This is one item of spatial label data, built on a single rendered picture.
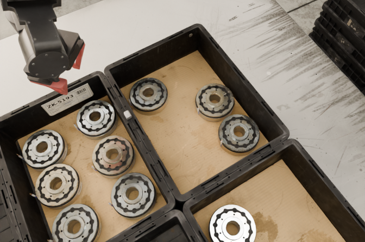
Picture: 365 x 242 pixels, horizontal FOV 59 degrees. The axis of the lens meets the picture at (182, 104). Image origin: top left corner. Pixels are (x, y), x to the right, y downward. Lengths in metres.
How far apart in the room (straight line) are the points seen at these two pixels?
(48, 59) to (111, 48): 0.71
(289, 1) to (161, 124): 1.70
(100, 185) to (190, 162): 0.23
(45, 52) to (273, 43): 0.87
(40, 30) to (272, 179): 0.60
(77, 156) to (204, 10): 0.72
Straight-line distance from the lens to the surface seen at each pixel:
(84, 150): 0.87
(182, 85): 0.91
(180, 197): 0.69
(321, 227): 0.83
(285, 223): 0.81
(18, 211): 0.78
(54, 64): 0.50
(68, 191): 0.82
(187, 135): 0.84
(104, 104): 0.88
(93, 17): 1.31
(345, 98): 1.15
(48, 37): 0.48
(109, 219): 0.81
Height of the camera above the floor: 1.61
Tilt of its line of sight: 62 degrees down
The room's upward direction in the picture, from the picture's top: 4 degrees counter-clockwise
